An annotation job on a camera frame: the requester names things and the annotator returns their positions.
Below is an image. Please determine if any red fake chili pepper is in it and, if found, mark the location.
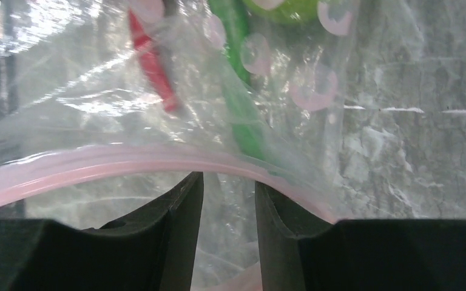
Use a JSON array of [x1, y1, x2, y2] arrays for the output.
[[128, 8, 180, 112]]

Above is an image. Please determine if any green fake apple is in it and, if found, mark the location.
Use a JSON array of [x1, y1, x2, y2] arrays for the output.
[[243, 0, 318, 24]]

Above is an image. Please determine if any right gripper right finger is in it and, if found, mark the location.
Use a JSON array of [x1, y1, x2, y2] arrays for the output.
[[255, 182, 466, 290]]

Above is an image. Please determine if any clear zip top bag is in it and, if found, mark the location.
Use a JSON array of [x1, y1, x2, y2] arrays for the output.
[[0, 0, 427, 291]]

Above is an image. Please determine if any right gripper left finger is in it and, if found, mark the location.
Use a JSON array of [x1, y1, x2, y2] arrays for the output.
[[0, 172, 204, 290]]

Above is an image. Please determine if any green fake chili pepper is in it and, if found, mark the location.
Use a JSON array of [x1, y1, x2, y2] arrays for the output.
[[208, 1, 266, 161]]

